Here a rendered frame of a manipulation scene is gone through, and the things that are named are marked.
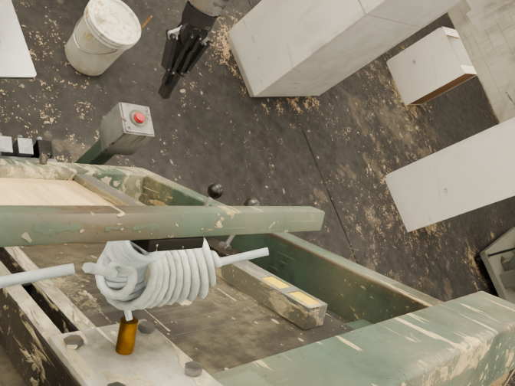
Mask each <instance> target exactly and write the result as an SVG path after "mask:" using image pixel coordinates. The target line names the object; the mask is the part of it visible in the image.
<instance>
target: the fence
mask: <svg viewBox="0 0 515 386"><path fill-rule="evenodd" d="M74 181H75V182H76V183H78V184H79V185H82V186H84V187H85V188H87V189H88V190H90V191H92V192H93V193H95V194H96V195H99V196H100V197H102V198H103V199H105V200H107V201H108V202H110V203H111V204H114V205H142V206H147V205H145V204H143V203H141V202H139V201H137V200H136V199H134V198H131V197H130V196H129V195H126V194H124V193H122V192H121V191H119V190H117V189H115V188H114V187H112V186H110V185H108V184H106V183H105V182H102V181H101V180H99V179H97V178H95V177H93V176H92V175H80V174H75V175H74ZM215 275H216V276H219V277H220V278H222V279H223V280H225V281H226V282H228V283H230V284H231V285H232V286H235V287H236V288H238V289H239V290H241V291H242V292H244V293H246V294H248V295H249V296H251V297H252V298H254V299H256V300H257V301H258V302H260V303H262V304H264V305H265V306H267V307H268V308H270V309H272V310H274V311H275V312H276V313H278V314H280V315H281V316H283V317H284V318H286V319H288V320H290V321H291V322H292V323H294V324H296V325H298V326H299V327H301V328H302V329H304V330H306V329H311V328H314V327H317V326H320V325H323V321H324V318H325V315H326V308H327V305H328V304H326V303H325V302H323V301H321V300H319V299H318V298H316V297H314V296H311V295H310V294H309V293H306V292H304V291H303V290H301V289H299V288H297V287H295V286H293V285H292V284H290V283H288V282H286V281H284V280H282V279H281V278H279V277H277V276H275V275H274V274H272V273H269V272H267V271H266V270H264V269H262V268H260V267H258V266H257V265H255V264H253V263H251V262H249V261H248V260H244V261H240V262H237V263H230V264H227V265H223V266H221V267H216V266H215ZM270 276H272V277H273V278H275V279H277V280H280V281H281V282H282V283H285V284H287V285H288V286H289V287H286V288H281V289H280V288H278V287H276V286H275V285H273V284H271V283H269V282H268V281H266V280H264V279H262V278H265V277H270ZM295 292H301V293H303V294H304V295H306V296H309V297H310V298H312V299H314V300H316V301H317V302H319V303H316V304H313V305H308V304H306V303H305V302H303V301H301V300H299V299H298V298H296V297H294V296H292V295H290V294H289V293H295Z"/></svg>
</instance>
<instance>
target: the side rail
mask: <svg viewBox="0 0 515 386"><path fill-rule="evenodd" d="M207 199H208V197H206V196H204V195H201V194H199V193H198V192H196V191H193V190H191V189H189V188H186V187H184V186H182V185H179V184H177V183H175V182H172V181H170V180H168V179H167V178H163V177H162V176H160V175H145V181H144V186H143V193H142V198H141V203H143V204H145V205H147V206H203V205H204V204H205V202H206V201H207ZM229 245H231V246H232V247H233V248H234V249H236V250H239V251H241V252H242V253H244V252H248V251H252V250H258V249H262V248H265V247H267V248H268V252H269V255H267V256H263V257H258V258H254V259H250V260H248V261H249V262H251V263H253V264H255V265H257V266H258V267H260V268H262V269H264V270H266V271H267V272H269V273H272V274H274V275H275V276H277V277H279V278H281V279H282V280H284V281H286V282H288V283H290V284H292V285H293V286H295V287H297V288H299V289H301V290H303V291H304V292H306V293H309V294H310V295H311V296H314V297H316V298H318V299H319V300H321V301H323V302H325V303H326V304H328V305H327V308H326V309H328V310H329V311H331V312H333V313H335V314H337V315H338V316H340V317H342V318H344V319H345V320H347V321H349V322H353V321H356V320H359V319H364V320H366V321H368V322H371V323H372V324H376V323H378V322H383V321H386V320H388V319H393V318H395V317H398V316H403V315H405V314H408V313H410V312H415V311H418V310H420V309H425V308H428V307H430V306H435V305H438V304H440V303H443V302H442V301H440V300H438V299H436V298H433V297H431V296H429V295H426V294H424V293H422V292H419V291H417V290H416V289H412V288H411V287H409V286H406V285H404V284H402V283H399V282H397V281H395V280H393V279H390V278H388V277H387V276H383V275H382V274H380V273H377V272H375V271H373V270H370V269H368V268H366V267H363V266H361V265H359V264H357V263H354V262H352V261H351V260H347V259H346V258H344V257H341V256H339V255H337V254H334V253H332V252H330V251H328V250H325V249H323V248H322V247H318V246H317V245H315V244H312V243H310V242H308V241H305V240H303V239H301V238H299V237H296V236H294V235H292V234H289V233H287V232H281V233H266V234H238V235H235V237H234V238H233V240H232V242H231V243H230V244H229Z"/></svg>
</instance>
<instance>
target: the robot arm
mask: <svg viewBox="0 0 515 386"><path fill-rule="evenodd" d="M228 2H229V0H188V1H187V2H186V5H185V7H184V10H183V12H182V20H181V22H180V23H179V24H178V25H177V28H176V29H173V30H170V29H169V28H168V29H166V44H165V48H164V52H163V56H162V63H161V66H162V67H163V68H164V69H165V70H166V72H165V74H164V77H163V79H162V84H161V86H160V88H159V91H158V93H159V94H160V96H161V97H162V98H163V99H167V100H168V99H169V98H170V96H171V94H172V91H173V89H174V87H175V85H176V84H177V83H178V81H179V78H180V77H184V76H185V75H184V74H189V73H190V72H191V70H192V68H193V67H194V66H195V65H196V63H197V62H198V60H199V59H200V57H201V56H202V55H203V54H204V52H205V50H206V49H207V48H209V47H210V46H211V45H212V42H211V41H210V40H209V39H208V32H209V31H211V30H212V29H213V27H214V24H215V22H216V20H217V18H218V16H222V15H223V13H224V11H225V9H226V7H227V5H228Z"/></svg>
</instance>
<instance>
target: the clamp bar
mask: <svg viewBox="0 0 515 386"><path fill-rule="evenodd" d="M130 241H132V242H133V243H134V244H136V245H137V246H138V247H139V248H140V249H142V250H144V251H146V252H151V253H150V254H148V255H147V256H146V255H143V254H142V253H141V252H140V251H139V250H137V249H135V248H133V246H132V244H131V243H130ZM203 243H204V237H180V238H165V239H150V240H121V241H107V245H106V246H105V249H104V251H103V256H104V261H103V263H102V265H103V266H106V267H107V265H108V264H109V263H110V262H111V261H113V262H114V263H119V262H120V263H121V264H123V265H124V266H127V267H133V268H136V271H137V282H136V285H135V287H134V289H133V291H132V292H131V294H129V295H128V296H127V297H126V298H125V299H120V301H122V302H126V301H130V300H134V299H136V298H138V297H139V296H141V294H142V293H143V291H144V289H145V285H146V280H145V277H146V269H147V266H148V263H152V262H156V261H157V260H158V259H160V258H161V257H162V256H164V255H165V253H166V251H167V250H187V249H198V248H202V247H203ZM118 261H119V262H118ZM32 270H39V268H38V267H37V266H36V265H35V264H34V263H33V262H32V261H31V260H30V259H29V258H28V257H27V256H26V254H25V253H24V252H23V251H22V250H21V249H20V248H19V247H0V276H6V275H10V274H15V273H23V272H27V271H32ZM116 270H117V272H118V274H117V276H116V278H115V279H108V277H107V276H105V280H106V283H107V285H108V287H109V288H111V289H112V290H115V291H116V290H121V289H122V288H123V287H124V286H125V285H126V283H127V281H128V273H127V271H126V270H125V269H124V267H123V266H120V265H118V268H116ZM124 314H125V316H124V317H122V318H121V319H120V323H118V324H114V325H106V326H102V327H96V326H95V325H94V324H93V323H92V322H91V321H90V320H89V319H88V318H87V317H86V316H85V315H84V314H83V313H82V312H81V311H80V310H79V309H78V308H77V307H76V306H75V305H74V304H73V303H72V302H71V301H70V300H69V299H68V298H67V297H66V296H65V295H64V294H63V293H62V292H61V291H60V290H59V289H58V288H57V287H56V286H55V285H54V284H53V283H52V282H51V280H50V279H48V280H40V281H36V282H31V283H24V284H20V285H15V286H8V287H3V288H1V289H0V343H1V345H2V347H3V348H4V350H5V351H6V353H7V354H8V356H9V358H10V359H11V361H12V362H13V364H14V365H15V367H16V368H17V370H18V372H19V373H20V375H21V376H22V378H23V379H24V381H25V383H26V385H27V386H223V385H222V384H220V383H218V382H217V381H216V380H215V379H214V378H213V377H212V376H211V375H210V374H208V373H207V372H206V371H205V370H204V369H202V364H201V363H198V362H196V361H193V360H192V359H190V357H189V356H187V355H186V354H185V353H184V352H183V351H182V350H181V349H179V348H178V347H177V346H176V345H174V344H173V343H172V342H171V341H170V340H169V339H167V338H166V337H165V336H164V335H163V334H162V333H161V332H160V331H159V330H158V329H156V326H155V325H154V324H153V323H152V322H149V321H147V320H146V319H140V320H138V319H137V318H135V317H133V316H132V313H131V310H124Z"/></svg>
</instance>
